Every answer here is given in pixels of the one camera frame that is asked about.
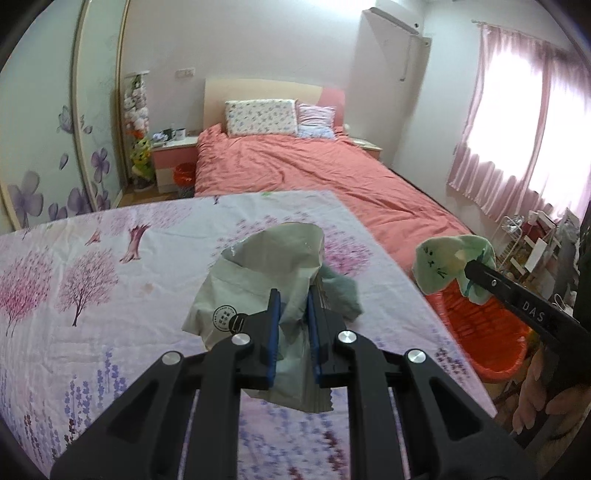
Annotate small red waste bin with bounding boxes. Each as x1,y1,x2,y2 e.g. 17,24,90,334
173,162,195,199

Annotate bed with pink duvet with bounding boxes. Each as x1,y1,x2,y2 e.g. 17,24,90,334
194,124,474,273

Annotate floral printed tablecloth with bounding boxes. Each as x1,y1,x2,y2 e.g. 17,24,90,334
0,190,497,480

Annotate pink curtain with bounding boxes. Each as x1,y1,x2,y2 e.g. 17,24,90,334
447,21,591,222

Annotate hanging plush toys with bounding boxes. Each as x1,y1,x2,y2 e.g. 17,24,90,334
122,71,151,139

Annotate white storage rack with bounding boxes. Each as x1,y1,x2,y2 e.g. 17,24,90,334
496,210,578,287

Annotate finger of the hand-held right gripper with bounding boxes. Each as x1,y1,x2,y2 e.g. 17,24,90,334
464,261,525,310

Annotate person's right hand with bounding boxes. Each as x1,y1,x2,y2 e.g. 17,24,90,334
512,344,573,446

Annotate white wardrobe with purple flowers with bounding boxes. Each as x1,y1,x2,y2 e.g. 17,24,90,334
0,0,130,232

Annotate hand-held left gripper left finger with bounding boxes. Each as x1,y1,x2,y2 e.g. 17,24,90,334
50,288,282,480

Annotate red plastic basket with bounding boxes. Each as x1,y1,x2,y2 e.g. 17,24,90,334
425,277,532,384

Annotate yellow-green plush toy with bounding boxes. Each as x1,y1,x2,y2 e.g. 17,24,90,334
130,136,154,178

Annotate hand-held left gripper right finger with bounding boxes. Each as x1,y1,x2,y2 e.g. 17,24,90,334
305,286,539,480

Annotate dark green cloth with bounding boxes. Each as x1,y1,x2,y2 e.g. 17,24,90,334
318,265,362,323

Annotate pink striped pillow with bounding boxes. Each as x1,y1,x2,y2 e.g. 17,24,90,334
295,104,337,139

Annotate beige and pink headboard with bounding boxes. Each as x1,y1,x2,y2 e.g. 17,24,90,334
204,78,346,134

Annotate grey-green plastic mailing bag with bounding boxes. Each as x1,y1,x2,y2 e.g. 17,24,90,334
181,222,335,414

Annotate light green sock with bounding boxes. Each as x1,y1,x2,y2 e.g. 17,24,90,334
412,234,497,305

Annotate light wooden nightstand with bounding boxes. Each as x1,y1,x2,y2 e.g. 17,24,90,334
348,136,384,162

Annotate white floral pillow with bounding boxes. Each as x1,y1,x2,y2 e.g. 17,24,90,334
225,99,298,138

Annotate pink and white nightstand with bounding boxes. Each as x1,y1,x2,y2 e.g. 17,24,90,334
152,136,200,195

